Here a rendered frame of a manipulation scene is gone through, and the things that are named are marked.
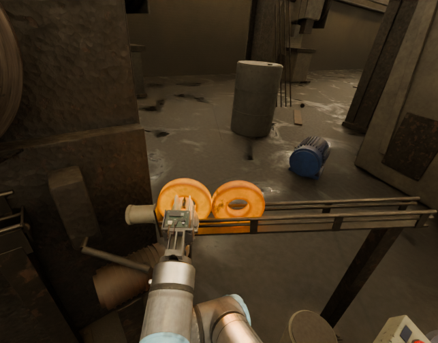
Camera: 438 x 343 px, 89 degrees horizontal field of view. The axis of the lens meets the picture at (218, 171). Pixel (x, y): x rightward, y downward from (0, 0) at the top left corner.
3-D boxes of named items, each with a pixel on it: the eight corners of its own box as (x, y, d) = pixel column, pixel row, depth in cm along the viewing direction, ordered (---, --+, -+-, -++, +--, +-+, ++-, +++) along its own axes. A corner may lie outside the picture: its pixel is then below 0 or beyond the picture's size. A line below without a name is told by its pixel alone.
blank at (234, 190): (210, 181, 63) (209, 188, 60) (264, 178, 63) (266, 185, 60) (213, 220, 71) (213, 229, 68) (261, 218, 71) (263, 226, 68)
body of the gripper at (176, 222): (195, 207, 54) (191, 257, 45) (196, 225, 60) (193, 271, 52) (163, 207, 53) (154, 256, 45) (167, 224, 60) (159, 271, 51)
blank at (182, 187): (155, 178, 63) (152, 185, 60) (210, 176, 63) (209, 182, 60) (164, 220, 71) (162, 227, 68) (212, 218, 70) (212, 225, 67)
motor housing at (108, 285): (118, 341, 95) (88, 262, 67) (166, 310, 106) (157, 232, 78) (127, 373, 86) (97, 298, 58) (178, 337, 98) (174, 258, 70)
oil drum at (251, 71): (221, 126, 329) (227, 59, 282) (251, 120, 360) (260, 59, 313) (248, 140, 289) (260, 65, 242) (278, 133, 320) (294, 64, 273)
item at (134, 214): (134, 215, 71) (129, 200, 68) (162, 214, 71) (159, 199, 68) (128, 229, 66) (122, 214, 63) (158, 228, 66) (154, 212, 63)
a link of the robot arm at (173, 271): (194, 295, 49) (150, 294, 49) (195, 272, 53) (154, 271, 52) (193, 282, 43) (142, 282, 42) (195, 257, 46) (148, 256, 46)
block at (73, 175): (70, 231, 73) (45, 169, 61) (96, 221, 78) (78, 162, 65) (75, 253, 66) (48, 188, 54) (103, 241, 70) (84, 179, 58)
